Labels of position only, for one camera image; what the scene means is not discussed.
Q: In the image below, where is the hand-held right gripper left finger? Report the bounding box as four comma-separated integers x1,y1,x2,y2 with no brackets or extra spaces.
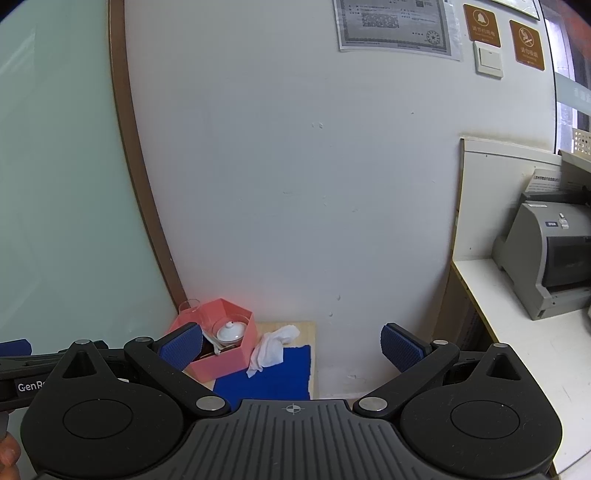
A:
58,322,232,416

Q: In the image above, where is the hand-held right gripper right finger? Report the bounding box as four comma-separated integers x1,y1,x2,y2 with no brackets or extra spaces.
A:
352,323,527,416

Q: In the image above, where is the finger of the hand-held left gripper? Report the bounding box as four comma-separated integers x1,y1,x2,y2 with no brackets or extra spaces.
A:
0,338,33,356

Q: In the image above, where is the pink hexagonal box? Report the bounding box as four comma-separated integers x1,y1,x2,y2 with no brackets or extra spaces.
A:
167,298,258,381

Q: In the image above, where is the white cloth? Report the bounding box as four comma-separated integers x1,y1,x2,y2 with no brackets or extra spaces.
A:
247,324,301,378

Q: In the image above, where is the person's left hand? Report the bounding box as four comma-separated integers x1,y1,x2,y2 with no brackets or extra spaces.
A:
0,435,22,480

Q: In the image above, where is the blue mat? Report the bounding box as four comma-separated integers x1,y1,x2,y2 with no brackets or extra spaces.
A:
212,345,312,402

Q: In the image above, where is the wooden side table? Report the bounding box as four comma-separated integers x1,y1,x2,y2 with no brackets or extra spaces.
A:
182,320,319,401

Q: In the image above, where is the white desk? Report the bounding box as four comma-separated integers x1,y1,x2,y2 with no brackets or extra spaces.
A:
431,256,591,476

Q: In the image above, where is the grey printer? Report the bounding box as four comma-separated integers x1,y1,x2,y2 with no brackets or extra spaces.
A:
491,190,591,321

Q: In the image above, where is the frosted glass panel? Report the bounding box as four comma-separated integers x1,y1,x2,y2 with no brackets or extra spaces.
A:
0,0,178,356

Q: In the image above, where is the white desk partition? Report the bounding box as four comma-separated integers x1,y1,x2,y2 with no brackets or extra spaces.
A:
451,136,565,265

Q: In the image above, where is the paper label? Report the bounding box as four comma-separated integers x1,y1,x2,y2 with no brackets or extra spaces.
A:
523,171,563,195

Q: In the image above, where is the white perforated panel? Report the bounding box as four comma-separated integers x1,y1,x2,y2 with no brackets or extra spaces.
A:
571,127,591,161

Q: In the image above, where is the brown no-smoking sign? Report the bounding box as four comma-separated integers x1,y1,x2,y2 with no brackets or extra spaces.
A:
509,19,547,72

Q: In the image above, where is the brown bell sign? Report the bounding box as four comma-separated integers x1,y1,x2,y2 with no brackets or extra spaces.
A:
462,4,502,47

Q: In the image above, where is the white framed notice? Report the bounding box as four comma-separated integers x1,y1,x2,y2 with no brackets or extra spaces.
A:
488,0,541,21

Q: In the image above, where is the brown door frame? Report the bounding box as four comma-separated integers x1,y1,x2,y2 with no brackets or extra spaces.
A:
107,0,190,319

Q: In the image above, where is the white light switch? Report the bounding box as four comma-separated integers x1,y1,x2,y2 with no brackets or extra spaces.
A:
473,41,504,79

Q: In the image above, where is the paper wall notice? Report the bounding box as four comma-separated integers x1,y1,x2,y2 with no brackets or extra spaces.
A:
333,0,463,62

